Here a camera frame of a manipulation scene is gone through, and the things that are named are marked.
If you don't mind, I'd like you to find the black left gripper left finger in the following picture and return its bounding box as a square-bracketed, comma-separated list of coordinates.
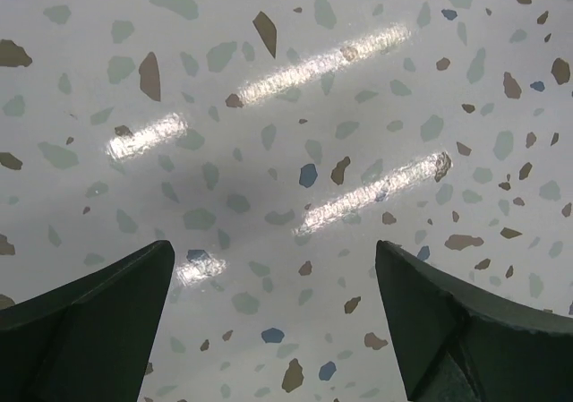
[1, 240, 175, 401]

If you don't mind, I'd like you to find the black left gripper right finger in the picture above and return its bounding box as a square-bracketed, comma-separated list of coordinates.
[375, 241, 572, 401]

